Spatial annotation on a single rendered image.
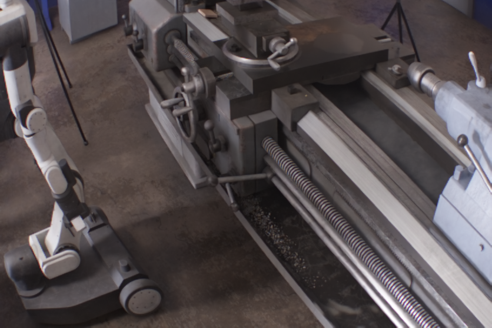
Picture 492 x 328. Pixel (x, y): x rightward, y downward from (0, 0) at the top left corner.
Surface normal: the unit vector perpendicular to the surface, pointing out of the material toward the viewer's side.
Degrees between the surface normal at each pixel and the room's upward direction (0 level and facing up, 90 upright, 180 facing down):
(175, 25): 90
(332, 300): 0
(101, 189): 0
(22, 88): 90
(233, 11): 0
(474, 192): 66
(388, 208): 36
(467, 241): 90
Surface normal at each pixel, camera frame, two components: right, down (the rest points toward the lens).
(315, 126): -0.54, -0.50
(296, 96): -0.02, -0.81
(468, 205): -0.80, -0.15
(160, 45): 0.45, 0.51
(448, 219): -0.89, 0.28
